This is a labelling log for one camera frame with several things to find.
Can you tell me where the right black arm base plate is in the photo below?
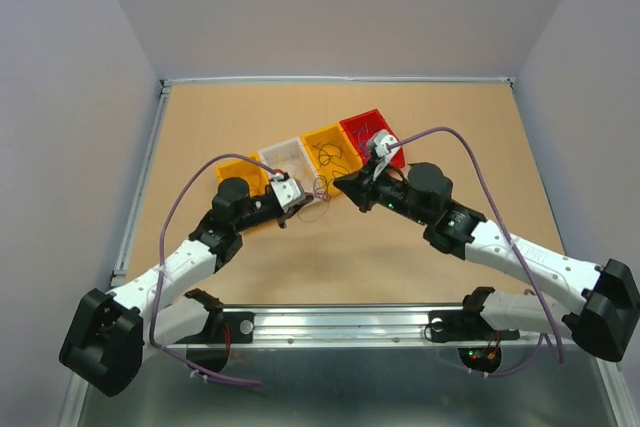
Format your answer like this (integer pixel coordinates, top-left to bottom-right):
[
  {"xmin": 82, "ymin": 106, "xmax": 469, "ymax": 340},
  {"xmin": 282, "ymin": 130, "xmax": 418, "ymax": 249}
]
[{"xmin": 423, "ymin": 310, "xmax": 520, "ymax": 343}]

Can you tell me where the aluminium back rail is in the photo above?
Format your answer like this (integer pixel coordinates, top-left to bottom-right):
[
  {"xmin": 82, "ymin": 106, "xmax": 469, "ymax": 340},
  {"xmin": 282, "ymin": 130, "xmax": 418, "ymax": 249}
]
[{"xmin": 161, "ymin": 75, "xmax": 516, "ymax": 87}]

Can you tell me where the aluminium front rail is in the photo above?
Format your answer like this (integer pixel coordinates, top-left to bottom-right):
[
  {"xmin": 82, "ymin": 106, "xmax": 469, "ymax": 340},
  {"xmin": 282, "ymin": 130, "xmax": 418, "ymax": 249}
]
[{"xmin": 153, "ymin": 299, "xmax": 537, "ymax": 349}]

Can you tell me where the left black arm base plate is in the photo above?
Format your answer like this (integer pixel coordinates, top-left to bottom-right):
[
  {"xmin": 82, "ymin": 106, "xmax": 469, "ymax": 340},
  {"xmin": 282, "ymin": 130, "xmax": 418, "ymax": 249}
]
[{"xmin": 180, "ymin": 311, "xmax": 255, "ymax": 345}]

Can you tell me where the grey metal front panel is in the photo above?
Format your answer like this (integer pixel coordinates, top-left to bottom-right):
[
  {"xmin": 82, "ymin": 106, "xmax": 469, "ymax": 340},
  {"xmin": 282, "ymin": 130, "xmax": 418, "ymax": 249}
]
[{"xmin": 62, "ymin": 344, "xmax": 639, "ymax": 426}]

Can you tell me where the yellow wire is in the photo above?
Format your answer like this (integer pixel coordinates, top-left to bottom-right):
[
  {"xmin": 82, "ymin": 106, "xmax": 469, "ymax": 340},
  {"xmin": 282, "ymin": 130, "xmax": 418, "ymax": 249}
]
[{"xmin": 269, "ymin": 151, "xmax": 306, "ymax": 178}]

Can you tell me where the coloured wire bundle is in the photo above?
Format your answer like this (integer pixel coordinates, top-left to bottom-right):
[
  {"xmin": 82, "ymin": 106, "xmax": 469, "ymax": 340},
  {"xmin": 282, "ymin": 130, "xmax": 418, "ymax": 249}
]
[{"xmin": 297, "ymin": 176, "xmax": 336, "ymax": 224}]

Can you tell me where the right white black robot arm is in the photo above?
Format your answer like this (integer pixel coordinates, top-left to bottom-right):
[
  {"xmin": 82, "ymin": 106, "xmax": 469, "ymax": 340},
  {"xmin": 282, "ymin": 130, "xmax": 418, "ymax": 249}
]
[{"xmin": 334, "ymin": 163, "xmax": 639, "ymax": 362}]

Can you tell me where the white plastic bin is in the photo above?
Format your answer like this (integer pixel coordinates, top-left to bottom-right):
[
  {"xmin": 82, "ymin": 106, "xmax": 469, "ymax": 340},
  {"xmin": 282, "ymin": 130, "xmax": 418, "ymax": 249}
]
[{"xmin": 258, "ymin": 137, "xmax": 322, "ymax": 203}]

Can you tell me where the aluminium left side rail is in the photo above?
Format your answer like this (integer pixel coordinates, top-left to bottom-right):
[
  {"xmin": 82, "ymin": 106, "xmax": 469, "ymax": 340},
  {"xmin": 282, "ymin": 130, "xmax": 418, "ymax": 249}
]
[{"xmin": 109, "ymin": 79, "xmax": 172, "ymax": 288}]

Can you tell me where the yellow plastic bin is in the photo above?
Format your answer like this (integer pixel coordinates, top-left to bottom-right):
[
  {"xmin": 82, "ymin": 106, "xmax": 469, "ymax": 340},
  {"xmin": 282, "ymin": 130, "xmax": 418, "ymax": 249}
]
[
  {"xmin": 215, "ymin": 152, "xmax": 271, "ymax": 196},
  {"xmin": 301, "ymin": 123, "xmax": 363, "ymax": 197}
]

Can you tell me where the red plastic bin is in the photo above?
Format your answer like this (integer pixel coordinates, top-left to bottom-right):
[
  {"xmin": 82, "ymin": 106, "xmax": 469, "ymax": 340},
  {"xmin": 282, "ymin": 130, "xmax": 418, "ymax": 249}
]
[{"xmin": 339, "ymin": 109, "xmax": 394, "ymax": 164}]

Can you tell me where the far yellow plastic bin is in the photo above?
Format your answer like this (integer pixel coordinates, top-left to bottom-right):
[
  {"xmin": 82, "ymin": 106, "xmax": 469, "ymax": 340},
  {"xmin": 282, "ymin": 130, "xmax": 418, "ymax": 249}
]
[{"xmin": 301, "ymin": 123, "xmax": 363, "ymax": 197}]

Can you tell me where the near yellow plastic bin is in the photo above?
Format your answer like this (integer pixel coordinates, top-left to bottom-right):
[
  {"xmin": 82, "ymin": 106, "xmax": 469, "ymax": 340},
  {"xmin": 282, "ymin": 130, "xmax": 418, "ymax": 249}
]
[{"xmin": 215, "ymin": 152, "xmax": 271, "ymax": 196}]

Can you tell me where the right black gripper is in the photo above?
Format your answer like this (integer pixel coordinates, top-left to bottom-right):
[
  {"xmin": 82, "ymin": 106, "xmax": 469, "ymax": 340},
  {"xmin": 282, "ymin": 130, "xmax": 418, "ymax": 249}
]
[{"xmin": 334, "ymin": 156, "xmax": 431, "ymax": 227}]

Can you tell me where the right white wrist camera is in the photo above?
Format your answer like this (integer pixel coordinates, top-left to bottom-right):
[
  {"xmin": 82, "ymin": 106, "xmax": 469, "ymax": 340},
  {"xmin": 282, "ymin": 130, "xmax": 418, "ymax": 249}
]
[{"xmin": 367, "ymin": 129, "xmax": 400, "ymax": 181}]

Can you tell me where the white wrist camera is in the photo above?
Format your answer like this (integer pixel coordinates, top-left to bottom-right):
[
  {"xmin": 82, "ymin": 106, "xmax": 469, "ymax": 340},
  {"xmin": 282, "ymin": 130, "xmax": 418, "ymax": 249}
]
[
  {"xmin": 367, "ymin": 129, "xmax": 400, "ymax": 181},
  {"xmin": 270, "ymin": 172, "xmax": 314, "ymax": 214}
]

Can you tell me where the aluminium rail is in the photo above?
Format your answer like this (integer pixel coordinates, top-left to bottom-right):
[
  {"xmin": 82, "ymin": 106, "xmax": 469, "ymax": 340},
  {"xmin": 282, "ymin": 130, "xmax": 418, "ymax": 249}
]
[
  {"xmin": 161, "ymin": 75, "xmax": 516, "ymax": 87},
  {"xmin": 109, "ymin": 79, "xmax": 172, "ymax": 288},
  {"xmin": 153, "ymin": 299, "xmax": 537, "ymax": 349}
]

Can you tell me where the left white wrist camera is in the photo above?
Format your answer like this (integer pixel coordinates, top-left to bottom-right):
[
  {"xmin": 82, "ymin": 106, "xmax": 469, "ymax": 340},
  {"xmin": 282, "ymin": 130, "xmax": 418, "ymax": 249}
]
[{"xmin": 270, "ymin": 172, "xmax": 314, "ymax": 214}]

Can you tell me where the dark purple wire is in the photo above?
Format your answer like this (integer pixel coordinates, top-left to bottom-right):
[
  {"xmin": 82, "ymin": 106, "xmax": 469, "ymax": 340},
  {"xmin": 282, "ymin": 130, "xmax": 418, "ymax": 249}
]
[{"xmin": 312, "ymin": 141, "xmax": 351, "ymax": 181}]

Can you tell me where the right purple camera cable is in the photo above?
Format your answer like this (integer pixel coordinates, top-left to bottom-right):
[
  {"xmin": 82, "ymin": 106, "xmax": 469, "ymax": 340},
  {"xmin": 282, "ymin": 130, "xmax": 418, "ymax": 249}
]
[{"xmin": 389, "ymin": 127, "xmax": 566, "ymax": 379}]

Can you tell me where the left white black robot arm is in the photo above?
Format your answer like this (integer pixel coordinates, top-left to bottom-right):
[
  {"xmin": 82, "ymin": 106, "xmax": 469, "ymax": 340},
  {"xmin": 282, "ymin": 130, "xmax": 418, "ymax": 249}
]
[{"xmin": 58, "ymin": 174, "xmax": 313, "ymax": 397}]

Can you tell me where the blue wire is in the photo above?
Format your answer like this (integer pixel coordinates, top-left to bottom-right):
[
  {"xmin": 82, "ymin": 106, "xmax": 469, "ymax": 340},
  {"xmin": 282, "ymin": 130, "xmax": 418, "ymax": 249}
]
[{"xmin": 349, "ymin": 121, "xmax": 401, "ymax": 163}]

